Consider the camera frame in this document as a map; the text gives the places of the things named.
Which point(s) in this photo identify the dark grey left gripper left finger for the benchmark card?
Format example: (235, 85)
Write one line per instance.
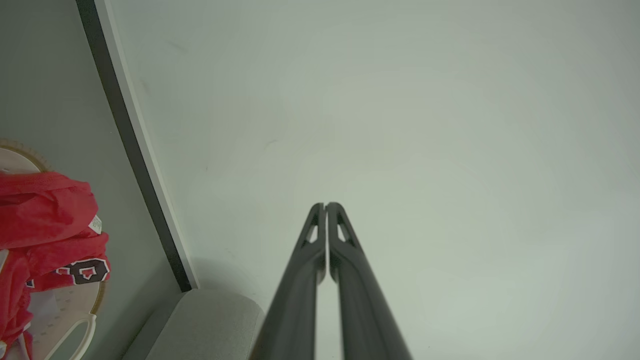
(295, 300)

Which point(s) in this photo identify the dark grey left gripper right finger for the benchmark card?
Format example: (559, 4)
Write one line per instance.
(365, 310)

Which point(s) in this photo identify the red jersey shirt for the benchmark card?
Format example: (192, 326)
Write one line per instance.
(47, 220)

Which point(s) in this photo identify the dark baseboard strip white edge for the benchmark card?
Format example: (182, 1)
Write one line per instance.
(131, 145)

